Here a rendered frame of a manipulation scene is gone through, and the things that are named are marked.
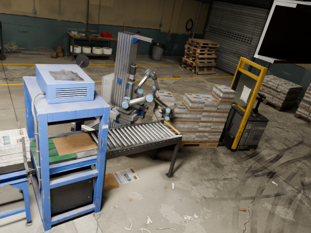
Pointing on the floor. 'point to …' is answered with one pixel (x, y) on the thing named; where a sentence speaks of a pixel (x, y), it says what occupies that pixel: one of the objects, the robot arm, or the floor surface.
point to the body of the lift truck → (244, 144)
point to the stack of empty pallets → (206, 46)
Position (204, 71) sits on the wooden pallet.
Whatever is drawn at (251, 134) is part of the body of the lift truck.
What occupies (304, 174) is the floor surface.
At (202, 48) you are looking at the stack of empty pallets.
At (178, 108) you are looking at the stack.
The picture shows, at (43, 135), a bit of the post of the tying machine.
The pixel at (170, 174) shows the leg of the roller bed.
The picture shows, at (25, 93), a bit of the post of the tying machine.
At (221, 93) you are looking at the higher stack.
